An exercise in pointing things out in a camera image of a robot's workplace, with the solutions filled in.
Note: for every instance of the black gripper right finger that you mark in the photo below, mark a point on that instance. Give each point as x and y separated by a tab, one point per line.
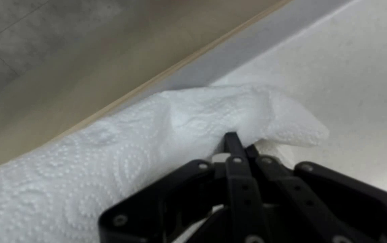
301	206

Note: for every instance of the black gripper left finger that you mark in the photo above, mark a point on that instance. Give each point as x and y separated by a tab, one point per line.
242	197

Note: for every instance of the beige cabinet door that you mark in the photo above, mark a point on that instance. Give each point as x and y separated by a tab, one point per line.
112	75

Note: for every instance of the white paper towel sheet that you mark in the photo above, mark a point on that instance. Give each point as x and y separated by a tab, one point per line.
112	170

